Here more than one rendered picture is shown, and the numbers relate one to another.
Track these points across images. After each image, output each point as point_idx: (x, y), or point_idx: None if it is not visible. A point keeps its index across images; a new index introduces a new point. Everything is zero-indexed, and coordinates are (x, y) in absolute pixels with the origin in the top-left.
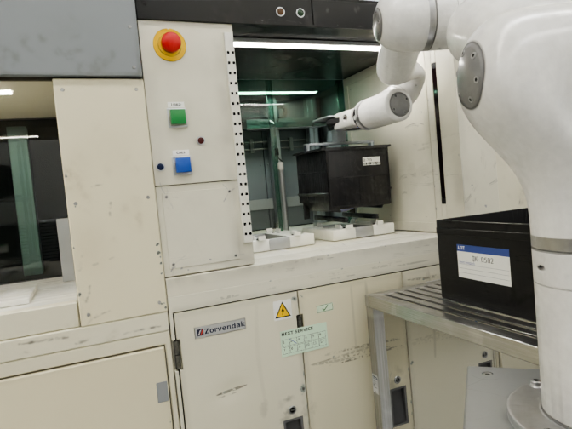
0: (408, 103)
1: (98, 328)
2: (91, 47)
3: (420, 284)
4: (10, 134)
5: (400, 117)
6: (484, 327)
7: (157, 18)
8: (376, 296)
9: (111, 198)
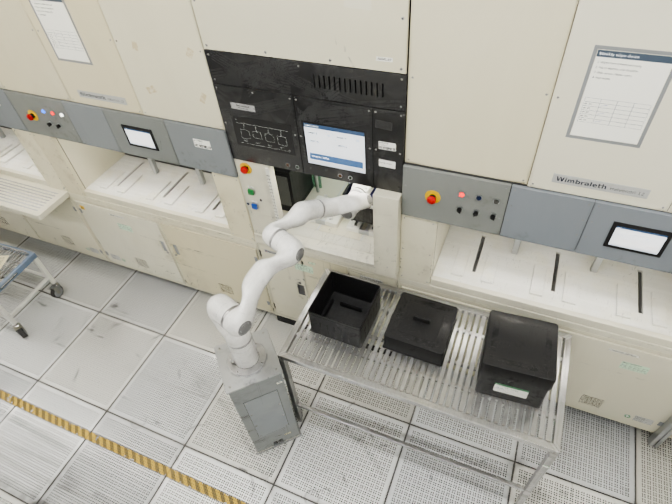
0: (351, 214)
1: (236, 237)
2: (219, 166)
3: (350, 276)
4: None
5: (346, 218)
6: (300, 318)
7: (239, 159)
8: (324, 273)
9: (234, 208)
